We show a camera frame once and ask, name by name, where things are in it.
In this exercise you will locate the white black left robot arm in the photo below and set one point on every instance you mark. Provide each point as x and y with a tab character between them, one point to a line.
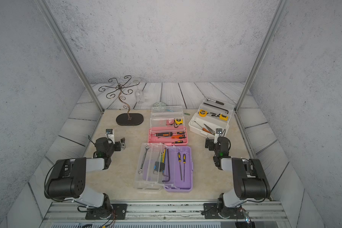
66	180

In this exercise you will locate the left aluminium frame post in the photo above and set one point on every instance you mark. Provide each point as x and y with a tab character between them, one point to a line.
48	16

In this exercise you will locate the black orange screwdriver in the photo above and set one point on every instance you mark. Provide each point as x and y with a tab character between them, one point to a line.
168	134

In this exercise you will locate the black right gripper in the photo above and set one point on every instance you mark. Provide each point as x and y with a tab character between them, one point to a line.
211	141

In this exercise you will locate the yellow tape measure left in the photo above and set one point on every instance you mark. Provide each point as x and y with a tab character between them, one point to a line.
203	113

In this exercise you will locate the orange handle screwdriver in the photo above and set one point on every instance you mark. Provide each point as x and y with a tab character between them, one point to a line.
174	137

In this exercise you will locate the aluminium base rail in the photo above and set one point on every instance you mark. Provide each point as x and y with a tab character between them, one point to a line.
265	214

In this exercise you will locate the silver combination wrench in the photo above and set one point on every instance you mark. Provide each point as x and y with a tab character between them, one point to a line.
147	147

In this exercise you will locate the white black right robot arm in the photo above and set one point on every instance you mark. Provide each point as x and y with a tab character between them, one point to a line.
250	183

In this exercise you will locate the pink toolbox with clear lid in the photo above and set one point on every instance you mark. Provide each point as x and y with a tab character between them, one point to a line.
158	124

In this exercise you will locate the white open toolbox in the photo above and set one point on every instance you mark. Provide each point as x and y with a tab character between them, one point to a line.
212	119

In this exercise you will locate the yellow black file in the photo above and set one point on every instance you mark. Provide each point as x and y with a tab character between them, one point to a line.
184	164
179	160

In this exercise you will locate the yellow black file right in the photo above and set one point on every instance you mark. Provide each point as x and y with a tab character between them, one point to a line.
184	164

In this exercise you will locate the clear glass bottle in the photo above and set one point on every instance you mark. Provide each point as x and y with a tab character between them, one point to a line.
139	94

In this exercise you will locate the purple toolbox with clear lid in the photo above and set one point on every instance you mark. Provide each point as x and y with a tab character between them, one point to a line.
164	167

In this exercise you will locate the yellow tape measure pink box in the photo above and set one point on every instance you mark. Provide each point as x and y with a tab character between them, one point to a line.
178	121

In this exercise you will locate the aluminium frame post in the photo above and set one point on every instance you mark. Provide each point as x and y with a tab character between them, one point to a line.
282	5
48	16

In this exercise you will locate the right aluminium frame post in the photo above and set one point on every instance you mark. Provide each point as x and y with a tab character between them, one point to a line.
282	5

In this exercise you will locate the long black hex key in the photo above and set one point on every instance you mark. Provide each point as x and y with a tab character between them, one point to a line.
225	110

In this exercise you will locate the yellow black file left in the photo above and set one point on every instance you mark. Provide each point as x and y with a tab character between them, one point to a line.
179	160

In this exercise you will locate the black silver ratchet tool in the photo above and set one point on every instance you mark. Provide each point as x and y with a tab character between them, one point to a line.
216	101

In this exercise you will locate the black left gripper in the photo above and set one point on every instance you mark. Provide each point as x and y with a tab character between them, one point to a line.
118	148

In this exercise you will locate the brown metal jewelry stand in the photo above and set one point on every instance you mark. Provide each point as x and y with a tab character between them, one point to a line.
120	90

